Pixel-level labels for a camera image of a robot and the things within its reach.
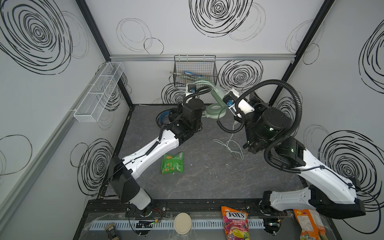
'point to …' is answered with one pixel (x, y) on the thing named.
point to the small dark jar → (111, 232)
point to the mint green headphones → (215, 110)
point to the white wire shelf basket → (90, 108)
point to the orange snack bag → (311, 225)
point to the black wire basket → (190, 69)
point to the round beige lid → (182, 223)
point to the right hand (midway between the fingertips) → (253, 95)
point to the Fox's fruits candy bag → (236, 224)
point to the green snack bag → (171, 163)
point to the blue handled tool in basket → (191, 73)
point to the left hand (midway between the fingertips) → (186, 95)
